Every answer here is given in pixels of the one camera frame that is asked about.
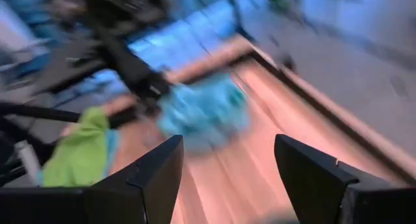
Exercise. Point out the light blue microfiber towel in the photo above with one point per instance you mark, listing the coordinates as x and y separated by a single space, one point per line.
214 104
112 152

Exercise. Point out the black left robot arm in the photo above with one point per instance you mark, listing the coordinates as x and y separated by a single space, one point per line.
123 61

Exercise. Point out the bright green microfiber towel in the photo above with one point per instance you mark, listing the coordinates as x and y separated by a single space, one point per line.
78 152

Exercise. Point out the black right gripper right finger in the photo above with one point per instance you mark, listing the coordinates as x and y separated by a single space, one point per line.
312 191

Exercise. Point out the clear plastic bin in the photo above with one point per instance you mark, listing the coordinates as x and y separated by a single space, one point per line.
195 149

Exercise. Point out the teal blue microfiber towel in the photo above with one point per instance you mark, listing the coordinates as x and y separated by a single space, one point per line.
182 130

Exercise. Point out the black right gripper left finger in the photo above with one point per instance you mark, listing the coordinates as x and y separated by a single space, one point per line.
156 191

